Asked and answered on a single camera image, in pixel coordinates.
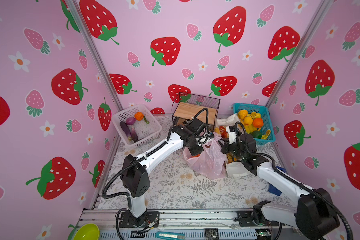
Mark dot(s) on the toy avocado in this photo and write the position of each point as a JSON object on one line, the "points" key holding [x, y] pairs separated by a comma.
{"points": [[257, 134]]}

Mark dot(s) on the toy yellow lemon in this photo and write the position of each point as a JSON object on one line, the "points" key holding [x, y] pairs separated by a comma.
{"points": [[247, 121]]}

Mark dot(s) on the white canvas tote bag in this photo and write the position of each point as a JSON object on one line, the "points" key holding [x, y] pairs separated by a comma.
{"points": [[234, 169]]}

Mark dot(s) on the toy long purple eggplant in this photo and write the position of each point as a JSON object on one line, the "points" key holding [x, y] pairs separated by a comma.
{"points": [[126, 130]]}

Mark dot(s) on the toy orange fruit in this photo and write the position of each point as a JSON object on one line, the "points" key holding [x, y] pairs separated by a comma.
{"points": [[258, 123]]}

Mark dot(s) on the teal plastic basket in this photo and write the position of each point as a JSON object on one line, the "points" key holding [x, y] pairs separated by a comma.
{"points": [[256, 111]]}

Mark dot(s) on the pink plastic grocery bag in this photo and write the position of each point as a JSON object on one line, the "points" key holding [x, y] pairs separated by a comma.
{"points": [[210, 163]]}

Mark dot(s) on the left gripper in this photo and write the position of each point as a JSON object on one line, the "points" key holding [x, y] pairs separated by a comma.
{"points": [[199, 149]]}

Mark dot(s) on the white plastic basket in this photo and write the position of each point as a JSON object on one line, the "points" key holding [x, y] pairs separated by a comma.
{"points": [[146, 133]]}

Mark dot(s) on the red chips bag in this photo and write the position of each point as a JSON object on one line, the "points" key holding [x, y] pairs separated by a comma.
{"points": [[223, 132]]}

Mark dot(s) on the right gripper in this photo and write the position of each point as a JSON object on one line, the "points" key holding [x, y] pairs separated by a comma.
{"points": [[225, 147]]}

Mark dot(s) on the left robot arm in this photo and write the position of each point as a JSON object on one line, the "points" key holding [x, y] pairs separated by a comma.
{"points": [[133, 179]]}

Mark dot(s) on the black wire wooden shelf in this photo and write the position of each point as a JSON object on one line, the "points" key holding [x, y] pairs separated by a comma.
{"points": [[187, 105]]}

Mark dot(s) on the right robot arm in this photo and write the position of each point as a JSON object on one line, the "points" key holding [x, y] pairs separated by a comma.
{"points": [[314, 215]]}

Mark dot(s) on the green plastic bowl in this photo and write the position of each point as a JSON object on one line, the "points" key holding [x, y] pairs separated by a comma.
{"points": [[88, 232]]}

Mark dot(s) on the teal utility knife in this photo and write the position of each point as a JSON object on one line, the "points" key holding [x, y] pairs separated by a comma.
{"points": [[170, 236]]}

